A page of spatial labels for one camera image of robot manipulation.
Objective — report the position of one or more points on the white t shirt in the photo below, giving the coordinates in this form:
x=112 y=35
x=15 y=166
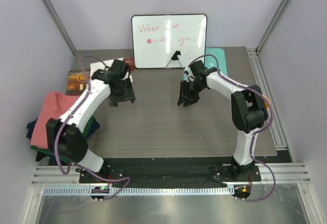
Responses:
x=102 y=67

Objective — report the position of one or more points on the white mug orange inside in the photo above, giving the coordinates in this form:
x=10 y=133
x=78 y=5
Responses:
x=267 y=100

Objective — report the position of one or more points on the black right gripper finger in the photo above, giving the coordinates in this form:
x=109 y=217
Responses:
x=191 y=99
x=183 y=100

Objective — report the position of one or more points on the white dry erase board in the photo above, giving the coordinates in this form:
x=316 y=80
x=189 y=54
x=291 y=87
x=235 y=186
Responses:
x=155 y=38

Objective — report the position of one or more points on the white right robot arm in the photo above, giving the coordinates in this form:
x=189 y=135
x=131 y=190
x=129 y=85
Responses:
x=248 y=110

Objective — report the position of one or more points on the aluminium corner post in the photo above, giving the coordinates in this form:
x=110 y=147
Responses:
x=272 y=24
x=60 y=26

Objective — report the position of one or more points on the orange cover book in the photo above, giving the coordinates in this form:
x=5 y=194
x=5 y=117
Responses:
x=77 y=83

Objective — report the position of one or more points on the green t shirt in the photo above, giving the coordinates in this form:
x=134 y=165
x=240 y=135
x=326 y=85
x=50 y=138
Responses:
x=38 y=141

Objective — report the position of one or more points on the metal wire board stand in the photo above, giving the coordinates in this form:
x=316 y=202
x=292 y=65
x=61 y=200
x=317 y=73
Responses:
x=174 y=58

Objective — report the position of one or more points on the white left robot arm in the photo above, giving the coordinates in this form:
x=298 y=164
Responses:
x=65 y=135

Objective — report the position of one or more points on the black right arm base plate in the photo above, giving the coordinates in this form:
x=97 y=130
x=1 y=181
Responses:
x=231 y=173

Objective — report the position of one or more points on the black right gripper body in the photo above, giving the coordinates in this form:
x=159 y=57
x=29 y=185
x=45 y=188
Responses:
x=198 y=88

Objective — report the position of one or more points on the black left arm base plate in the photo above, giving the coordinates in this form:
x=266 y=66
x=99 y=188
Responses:
x=105 y=172

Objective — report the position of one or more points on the aluminium right corner post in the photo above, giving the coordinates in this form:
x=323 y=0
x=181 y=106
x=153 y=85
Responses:
x=272 y=24

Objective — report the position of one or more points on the white perforated cable rail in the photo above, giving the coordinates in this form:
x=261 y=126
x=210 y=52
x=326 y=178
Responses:
x=102 y=191

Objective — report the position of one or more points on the aluminium left corner post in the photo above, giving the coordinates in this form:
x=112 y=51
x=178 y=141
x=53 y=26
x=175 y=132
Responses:
x=60 y=26

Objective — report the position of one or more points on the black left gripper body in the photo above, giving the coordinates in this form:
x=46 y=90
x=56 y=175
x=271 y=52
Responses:
x=121 y=90

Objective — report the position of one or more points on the red brown eraser block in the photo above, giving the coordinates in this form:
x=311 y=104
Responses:
x=130 y=62

